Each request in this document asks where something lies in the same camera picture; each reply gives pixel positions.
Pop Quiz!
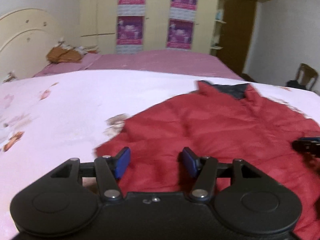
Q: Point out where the lower left purple calendar poster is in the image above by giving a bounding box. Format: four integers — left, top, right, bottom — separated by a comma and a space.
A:
117, 16, 144, 46

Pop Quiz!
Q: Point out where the cream wardrobe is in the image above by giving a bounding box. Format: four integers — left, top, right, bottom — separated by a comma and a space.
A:
80, 0, 217, 54

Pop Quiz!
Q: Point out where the cream curved headboard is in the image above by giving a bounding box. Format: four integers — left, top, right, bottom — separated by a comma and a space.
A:
1, 8, 63, 82

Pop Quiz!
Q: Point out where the wooden chair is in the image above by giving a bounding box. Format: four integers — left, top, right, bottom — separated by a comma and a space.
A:
286, 63, 319, 91

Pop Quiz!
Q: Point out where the orange brown folded cloth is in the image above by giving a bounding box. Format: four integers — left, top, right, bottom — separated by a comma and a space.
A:
46, 47, 83, 64

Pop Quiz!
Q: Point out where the brown wooden door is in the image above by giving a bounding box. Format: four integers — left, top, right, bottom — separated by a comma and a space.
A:
216, 0, 258, 76

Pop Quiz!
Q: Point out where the white floral bed sheet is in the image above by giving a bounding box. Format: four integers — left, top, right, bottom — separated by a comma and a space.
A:
1, 70, 319, 239

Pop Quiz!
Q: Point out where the lower right purple calendar poster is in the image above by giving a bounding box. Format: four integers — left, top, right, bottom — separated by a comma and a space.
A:
166, 19, 194, 50

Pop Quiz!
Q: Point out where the cream corner shelf unit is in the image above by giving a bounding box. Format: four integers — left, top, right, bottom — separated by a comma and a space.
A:
210, 0, 227, 56

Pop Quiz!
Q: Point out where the red puffer jacket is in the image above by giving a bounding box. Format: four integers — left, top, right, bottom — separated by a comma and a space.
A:
95, 81, 319, 239

